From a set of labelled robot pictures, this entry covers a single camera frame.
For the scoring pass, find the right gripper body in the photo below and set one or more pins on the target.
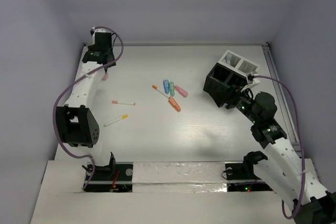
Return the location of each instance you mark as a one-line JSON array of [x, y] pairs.
[[238, 95]]

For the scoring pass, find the pink capped highlighter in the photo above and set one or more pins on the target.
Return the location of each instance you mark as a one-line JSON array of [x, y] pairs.
[[105, 77]]

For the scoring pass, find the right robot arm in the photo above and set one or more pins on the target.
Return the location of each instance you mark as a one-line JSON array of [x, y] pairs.
[[278, 165]]

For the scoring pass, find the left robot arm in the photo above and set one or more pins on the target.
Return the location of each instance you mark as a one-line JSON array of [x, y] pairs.
[[74, 122]]

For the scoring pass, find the black and white organizer box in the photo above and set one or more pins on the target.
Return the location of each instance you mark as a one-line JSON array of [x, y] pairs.
[[222, 76]]

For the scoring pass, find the orange highlighter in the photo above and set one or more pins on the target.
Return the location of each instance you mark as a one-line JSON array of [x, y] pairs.
[[174, 104]]

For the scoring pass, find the green highlighter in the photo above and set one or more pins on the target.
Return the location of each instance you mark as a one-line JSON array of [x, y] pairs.
[[172, 89]]

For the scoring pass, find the light blue highlighter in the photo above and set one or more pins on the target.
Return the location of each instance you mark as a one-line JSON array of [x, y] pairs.
[[166, 86]]

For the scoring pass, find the orange tipped white pen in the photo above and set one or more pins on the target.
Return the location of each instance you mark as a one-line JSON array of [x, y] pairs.
[[161, 92]]

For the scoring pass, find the yellow tipped white pen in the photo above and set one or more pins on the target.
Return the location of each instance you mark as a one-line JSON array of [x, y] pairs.
[[115, 120]]

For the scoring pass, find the white foam front board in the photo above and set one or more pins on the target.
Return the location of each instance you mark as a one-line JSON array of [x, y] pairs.
[[162, 193]]

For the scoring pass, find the pink tipped white pen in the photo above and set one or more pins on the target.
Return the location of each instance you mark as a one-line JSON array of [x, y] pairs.
[[123, 102]]

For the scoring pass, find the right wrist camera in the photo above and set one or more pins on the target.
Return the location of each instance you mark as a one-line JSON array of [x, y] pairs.
[[250, 77]]

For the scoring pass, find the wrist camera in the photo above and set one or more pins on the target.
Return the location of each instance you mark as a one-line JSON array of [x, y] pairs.
[[250, 77], [92, 33]]

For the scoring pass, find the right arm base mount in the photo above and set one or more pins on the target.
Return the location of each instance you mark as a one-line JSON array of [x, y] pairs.
[[240, 178]]

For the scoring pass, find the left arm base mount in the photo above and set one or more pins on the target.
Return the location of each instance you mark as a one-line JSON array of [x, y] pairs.
[[106, 181]]

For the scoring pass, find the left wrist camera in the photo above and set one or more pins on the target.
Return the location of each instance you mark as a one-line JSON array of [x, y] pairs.
[[92, 33]]

